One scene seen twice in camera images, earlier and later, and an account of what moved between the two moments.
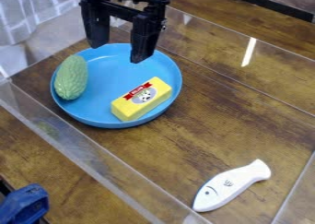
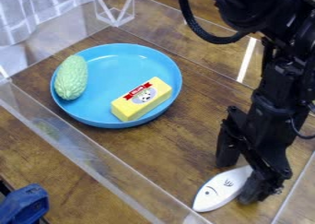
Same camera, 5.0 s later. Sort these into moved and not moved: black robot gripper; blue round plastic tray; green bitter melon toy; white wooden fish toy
Moved: black robot gripper
Not moved: white wooden fish toy; green bitter melon toy; blue round plastic tray
